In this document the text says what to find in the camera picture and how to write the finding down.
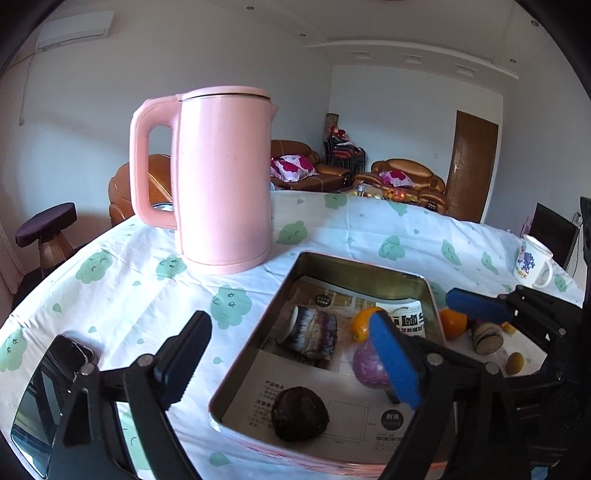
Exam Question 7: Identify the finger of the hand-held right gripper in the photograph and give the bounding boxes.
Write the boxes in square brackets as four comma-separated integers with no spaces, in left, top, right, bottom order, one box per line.
[445,286,583,352]

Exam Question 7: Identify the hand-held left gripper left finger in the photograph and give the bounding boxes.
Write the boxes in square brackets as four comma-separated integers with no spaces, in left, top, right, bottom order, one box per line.
[48,310,214,480]

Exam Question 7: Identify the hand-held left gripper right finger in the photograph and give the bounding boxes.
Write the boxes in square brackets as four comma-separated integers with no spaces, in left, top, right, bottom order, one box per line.
[368,311,513,480]

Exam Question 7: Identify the purple passion fruit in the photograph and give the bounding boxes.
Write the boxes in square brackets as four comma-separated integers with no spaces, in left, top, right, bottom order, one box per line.
[352,339,393,388]

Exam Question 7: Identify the orange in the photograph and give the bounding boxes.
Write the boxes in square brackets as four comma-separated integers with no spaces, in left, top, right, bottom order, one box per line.
[349,307,389,343]
[438,308,469,340]

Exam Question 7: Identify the pink metal tin box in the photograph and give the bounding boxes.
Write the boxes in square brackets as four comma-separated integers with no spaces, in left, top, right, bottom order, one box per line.
[208,250,448,467]

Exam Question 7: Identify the dark brown round fruit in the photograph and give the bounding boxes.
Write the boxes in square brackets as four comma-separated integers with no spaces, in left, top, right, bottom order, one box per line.
[270,387,330,443]

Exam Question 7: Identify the printed paper sheet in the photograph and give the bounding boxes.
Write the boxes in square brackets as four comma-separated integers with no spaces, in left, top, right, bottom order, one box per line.
[222,275,426,457]

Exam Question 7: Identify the white printed mug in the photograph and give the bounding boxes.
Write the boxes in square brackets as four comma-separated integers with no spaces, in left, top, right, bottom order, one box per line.
[512,234,555,289]

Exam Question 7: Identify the cloud print tablecloth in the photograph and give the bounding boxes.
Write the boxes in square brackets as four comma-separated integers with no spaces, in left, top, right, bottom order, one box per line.
[0,191,585,480]

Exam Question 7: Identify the black television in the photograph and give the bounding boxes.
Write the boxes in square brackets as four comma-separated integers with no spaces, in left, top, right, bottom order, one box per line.
[529,202,580,271]

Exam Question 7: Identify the brown wooden door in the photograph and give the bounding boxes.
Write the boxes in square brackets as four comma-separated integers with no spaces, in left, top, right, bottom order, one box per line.
[447,110,500,224]

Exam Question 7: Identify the coffee table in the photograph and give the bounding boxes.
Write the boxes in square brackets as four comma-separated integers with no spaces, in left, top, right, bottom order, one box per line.
[342,182,435,208]

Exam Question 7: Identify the floral pillow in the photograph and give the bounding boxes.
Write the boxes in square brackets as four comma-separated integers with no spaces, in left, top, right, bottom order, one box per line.
[271,157,301,182]
[379,169,415,188]
[286,154,320,176]

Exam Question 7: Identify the brown leather armchair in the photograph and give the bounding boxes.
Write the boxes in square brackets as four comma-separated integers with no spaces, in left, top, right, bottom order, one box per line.
[353,158,448,215]

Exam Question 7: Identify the black smartphone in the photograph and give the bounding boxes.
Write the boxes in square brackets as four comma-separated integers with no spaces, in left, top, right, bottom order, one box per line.
[10,335,95,478]

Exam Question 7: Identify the brown leather chair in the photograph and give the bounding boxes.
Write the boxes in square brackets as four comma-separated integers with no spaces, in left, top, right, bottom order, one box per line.
[109,154,176,227]

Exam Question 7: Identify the pink electric kettle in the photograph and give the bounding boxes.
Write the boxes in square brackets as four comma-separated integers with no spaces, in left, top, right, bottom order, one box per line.
[130,85,279,276]

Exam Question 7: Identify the dark cushioned stool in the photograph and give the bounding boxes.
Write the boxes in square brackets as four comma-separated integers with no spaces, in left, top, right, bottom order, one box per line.
[15,202,78,273]

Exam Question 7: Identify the stacked dark chairs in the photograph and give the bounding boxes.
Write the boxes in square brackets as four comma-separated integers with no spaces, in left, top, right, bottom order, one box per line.
[324,136,367,174]

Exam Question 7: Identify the brown leather sofa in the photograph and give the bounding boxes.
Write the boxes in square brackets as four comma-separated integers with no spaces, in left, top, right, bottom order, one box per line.
[270,140,354,193]

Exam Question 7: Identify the white air conditioner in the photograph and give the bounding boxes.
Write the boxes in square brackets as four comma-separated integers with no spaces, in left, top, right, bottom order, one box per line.
[34,10,115,49]

